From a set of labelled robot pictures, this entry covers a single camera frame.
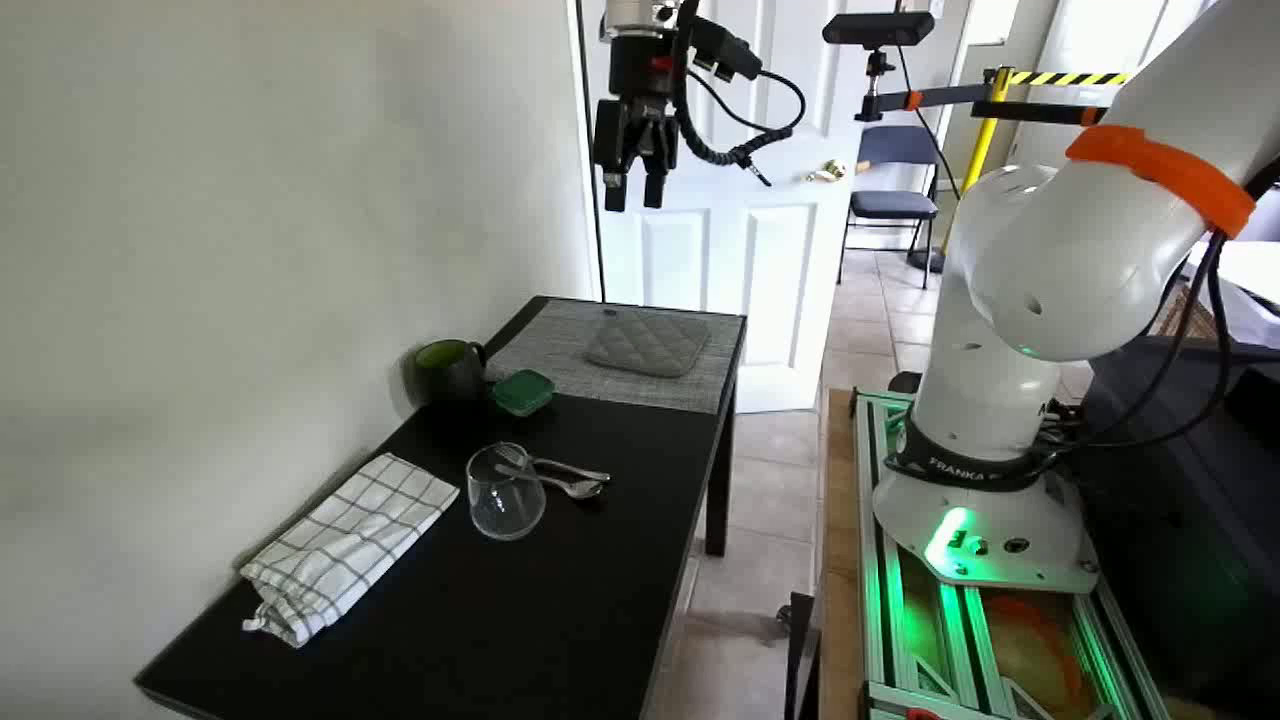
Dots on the green aluminium robot base frame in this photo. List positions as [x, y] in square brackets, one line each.
[974, 655]

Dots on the yellow black striped barrier pole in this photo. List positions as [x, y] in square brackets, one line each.
[997, 106]

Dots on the white panelled door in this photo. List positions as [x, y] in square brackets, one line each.
[760, 243]

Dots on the black side table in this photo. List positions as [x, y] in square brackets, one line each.
[554, 627]

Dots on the grey quilted pot holder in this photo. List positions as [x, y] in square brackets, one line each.
[651, 346]

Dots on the silver metal fork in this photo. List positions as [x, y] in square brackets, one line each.
[571, 471]

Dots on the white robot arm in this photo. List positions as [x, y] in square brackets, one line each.
[1071, 261]

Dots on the black stereo camera on mount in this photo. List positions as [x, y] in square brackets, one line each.
[876, 35]

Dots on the grey woven placemat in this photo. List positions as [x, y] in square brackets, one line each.
[556, 334]

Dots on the silver metal spoon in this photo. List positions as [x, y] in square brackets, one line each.
[522, 460]

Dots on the white checked dish towel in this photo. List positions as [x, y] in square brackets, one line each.
[323, 564]

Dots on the blue folding chair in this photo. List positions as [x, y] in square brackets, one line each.
[896, 188]

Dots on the clear glass cup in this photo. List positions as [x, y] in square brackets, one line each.
[500, 502]

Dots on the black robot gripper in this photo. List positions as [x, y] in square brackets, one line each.
[637, 117]

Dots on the dark green mug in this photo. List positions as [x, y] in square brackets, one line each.
[447, 374]

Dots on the green lidded plastic container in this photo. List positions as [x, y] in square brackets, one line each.
[522, 395]

